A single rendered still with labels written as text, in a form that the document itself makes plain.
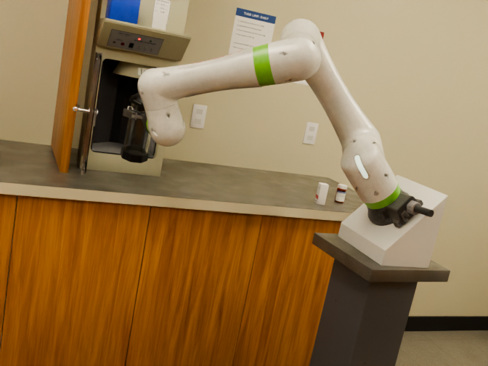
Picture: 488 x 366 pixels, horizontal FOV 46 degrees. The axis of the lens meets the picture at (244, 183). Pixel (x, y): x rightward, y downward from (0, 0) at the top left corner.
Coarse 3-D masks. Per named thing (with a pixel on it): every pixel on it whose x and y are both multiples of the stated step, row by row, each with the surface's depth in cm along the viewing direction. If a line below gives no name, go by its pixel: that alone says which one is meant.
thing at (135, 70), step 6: (120, 66) 222; (126, 66) 220; (132, 66) 220; (138, 66) 220; (144, 66) 222; (150, 66) 224; (114, 72) 223; (120, 72) 221; (126, 72) 220; (132, 72) 220; (138, 72) 220
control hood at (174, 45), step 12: (108, 24) 199; (120, 24) 200; (132, 24) 202; (108, 36) 205; (156, 36) 208; (168, 36) 208; (180, 36) 209; (120, 48) 210; (168, 48) 213; (180, 48) 214; (180, 60) 220
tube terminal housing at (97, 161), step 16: (144, 0) 212; (176, 0) 216; (96, 16) 217; (144, 16) 213; (176, 16) 218; (96, 32) 213; (176, 32) 219; (96, 48) 210; (144, 64) 218; (160, 64) 220; (176, 64) 223; (80, 144) 224; (80, 160) 219; (96, 160) 221; (112, 160) 223; (160, 160) 231
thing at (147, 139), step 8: (128, 120) 204; (136, 120) 201; (128, 128) 204; (136, 128) 202; (144, 128) 203; (128, 136) 205; (136, 136) 203; (144, 136) 204; (128, 144) 205; (136, 144) 205; (144, 144) 206; (136, 152) 206; (144, 152) 208
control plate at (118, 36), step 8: (112, 32) 203; (120, 32) 203; (128, 32) 204; (112, 40) 206; (120, 40) 207; (128, 40) 207; (136, 40) 208; (144, 40) 208; (152, 40) 209; (160, 40) 209; (128, 48) 211; (136, 48) 211; (144, 48) 212; (152, 48) 212
